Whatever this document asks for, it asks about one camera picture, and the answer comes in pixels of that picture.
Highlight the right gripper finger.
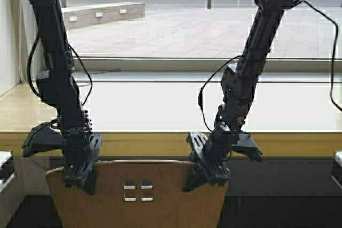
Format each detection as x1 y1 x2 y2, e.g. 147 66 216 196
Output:
183 168 208 192

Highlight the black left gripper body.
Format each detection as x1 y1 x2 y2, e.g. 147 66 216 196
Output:
63 129 103 188

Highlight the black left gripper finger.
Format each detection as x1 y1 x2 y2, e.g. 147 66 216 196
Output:
81 170 97 195

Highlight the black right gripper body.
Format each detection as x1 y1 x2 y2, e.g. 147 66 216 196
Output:
186 126 230 185

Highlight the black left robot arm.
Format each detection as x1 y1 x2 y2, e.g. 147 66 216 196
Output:
22 0 102 195

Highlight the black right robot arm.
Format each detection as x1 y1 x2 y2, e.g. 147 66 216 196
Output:
183 0 300 192

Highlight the long wooden counter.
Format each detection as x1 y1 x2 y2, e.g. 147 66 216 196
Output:
1 82 341 158

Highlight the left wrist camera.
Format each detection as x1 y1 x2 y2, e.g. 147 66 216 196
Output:
21 122 64 158

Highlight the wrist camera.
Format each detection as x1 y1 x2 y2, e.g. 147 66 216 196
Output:
231 131 263 162
21 122 64 158

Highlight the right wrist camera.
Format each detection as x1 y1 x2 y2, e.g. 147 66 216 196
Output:
231 131 263 162

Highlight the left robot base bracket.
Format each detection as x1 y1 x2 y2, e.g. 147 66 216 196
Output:
1 151 15 193

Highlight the window frame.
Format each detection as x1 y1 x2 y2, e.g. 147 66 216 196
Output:
0 0 342 83

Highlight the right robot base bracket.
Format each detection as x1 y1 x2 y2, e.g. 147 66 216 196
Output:
331 151 341 188

